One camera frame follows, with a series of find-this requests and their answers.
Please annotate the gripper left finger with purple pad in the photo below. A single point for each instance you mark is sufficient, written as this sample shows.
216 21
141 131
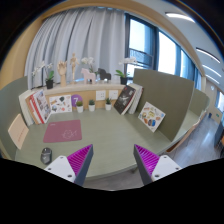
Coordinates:
73 167

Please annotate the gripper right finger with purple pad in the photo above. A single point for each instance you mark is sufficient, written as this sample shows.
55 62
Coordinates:
153 167

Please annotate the dark grey computer mouse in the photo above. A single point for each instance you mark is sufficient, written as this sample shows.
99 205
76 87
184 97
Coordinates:
46 156

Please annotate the maroon mouse pad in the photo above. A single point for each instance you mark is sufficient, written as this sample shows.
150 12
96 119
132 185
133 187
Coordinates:
63 131

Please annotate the colourful illustrated board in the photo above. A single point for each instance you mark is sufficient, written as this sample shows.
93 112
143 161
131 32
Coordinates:
151 116

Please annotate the white books behind black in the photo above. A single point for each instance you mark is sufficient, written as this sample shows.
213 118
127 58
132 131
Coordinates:
139 90

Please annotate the small potted plant left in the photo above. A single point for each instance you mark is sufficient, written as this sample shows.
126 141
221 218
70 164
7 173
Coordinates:
79 106

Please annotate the small potted plant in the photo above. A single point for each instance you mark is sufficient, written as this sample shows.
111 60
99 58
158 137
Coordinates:
79 106
91 105
108 104

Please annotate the illustrated white picture card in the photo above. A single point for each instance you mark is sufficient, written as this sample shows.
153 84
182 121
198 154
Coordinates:
60 104

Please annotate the beige card leaning left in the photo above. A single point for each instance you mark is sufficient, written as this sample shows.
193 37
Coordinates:
18 131

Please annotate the small potted plant middle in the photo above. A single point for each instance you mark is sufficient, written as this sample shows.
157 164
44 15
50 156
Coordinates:
91 105

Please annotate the red and white book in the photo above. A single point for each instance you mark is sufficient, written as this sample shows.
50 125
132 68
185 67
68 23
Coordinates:
38 107

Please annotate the purple round number sign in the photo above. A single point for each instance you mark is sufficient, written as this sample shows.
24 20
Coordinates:
75 98

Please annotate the small potted plant right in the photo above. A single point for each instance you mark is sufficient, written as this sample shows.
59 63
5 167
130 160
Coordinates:
108 104

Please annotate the grey-green partition panel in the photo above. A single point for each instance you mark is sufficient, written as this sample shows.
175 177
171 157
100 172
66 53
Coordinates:
169 93

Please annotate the black book leaning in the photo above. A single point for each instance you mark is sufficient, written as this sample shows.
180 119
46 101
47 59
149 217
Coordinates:
124 99

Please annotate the wooden shelf ledge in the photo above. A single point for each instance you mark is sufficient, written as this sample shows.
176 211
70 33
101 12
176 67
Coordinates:
97 92

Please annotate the white orchid left pot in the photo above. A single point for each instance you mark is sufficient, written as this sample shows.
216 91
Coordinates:
48 72

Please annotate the white orchid pot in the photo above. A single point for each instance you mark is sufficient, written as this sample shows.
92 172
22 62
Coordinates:
48 72
123 74

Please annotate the pink wooden horse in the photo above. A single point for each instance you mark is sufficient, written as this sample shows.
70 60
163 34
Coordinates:
88 75

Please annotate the black wooden horse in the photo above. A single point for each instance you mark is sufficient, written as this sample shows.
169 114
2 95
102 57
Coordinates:
103 74

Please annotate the wooden hand model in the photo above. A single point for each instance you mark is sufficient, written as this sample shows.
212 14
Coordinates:
62 68

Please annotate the white orchid middle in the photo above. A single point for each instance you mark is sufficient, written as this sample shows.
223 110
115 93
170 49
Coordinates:
90 62

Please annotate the wooden artist mannequin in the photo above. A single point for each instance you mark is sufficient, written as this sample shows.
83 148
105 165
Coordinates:
73 62

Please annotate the white orchid right pot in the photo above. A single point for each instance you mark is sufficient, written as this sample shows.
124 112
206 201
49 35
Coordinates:
123 74

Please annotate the white curtain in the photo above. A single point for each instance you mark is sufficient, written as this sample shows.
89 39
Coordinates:
95 32

